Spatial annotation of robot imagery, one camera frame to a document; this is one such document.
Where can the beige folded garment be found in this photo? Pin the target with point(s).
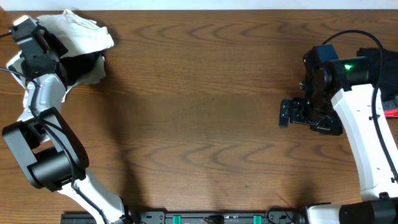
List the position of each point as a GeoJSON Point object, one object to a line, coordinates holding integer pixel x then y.
{"type": "Point", "coordinates": [93, 73]}

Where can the black garment with red cuff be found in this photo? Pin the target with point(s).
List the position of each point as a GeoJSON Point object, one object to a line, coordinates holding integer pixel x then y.
{"type": "Point", "coordinates": [388, 86]}

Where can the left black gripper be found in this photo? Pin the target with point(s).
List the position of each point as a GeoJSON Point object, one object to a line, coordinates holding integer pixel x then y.
{"type": "Point", "coordinates": [58, 47]}

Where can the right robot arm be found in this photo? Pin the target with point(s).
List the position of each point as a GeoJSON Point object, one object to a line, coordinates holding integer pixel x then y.
{"type": "Point", "coordinates": [340, 98]}

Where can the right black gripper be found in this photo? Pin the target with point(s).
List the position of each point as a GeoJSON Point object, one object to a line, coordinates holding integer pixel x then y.
{"type": "Point", "coordinates": [333, 126]}

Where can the black folded garment on pile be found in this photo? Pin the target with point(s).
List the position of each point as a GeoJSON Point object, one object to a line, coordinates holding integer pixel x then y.
{"type": "Point", "coordinates": [79, 65]}

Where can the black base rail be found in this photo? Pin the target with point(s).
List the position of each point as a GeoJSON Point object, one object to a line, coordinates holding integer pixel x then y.
{"type": "Point", "coordinates": [270, 216]}

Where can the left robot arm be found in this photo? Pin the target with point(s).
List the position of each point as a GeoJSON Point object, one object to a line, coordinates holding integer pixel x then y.
{"type": "Point", "coordinates": [47, 150]}

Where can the white Mr Robot t-shirt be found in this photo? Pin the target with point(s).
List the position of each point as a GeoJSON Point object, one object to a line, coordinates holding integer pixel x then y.
{"type": "Point", "coordinates": [79, 35]}

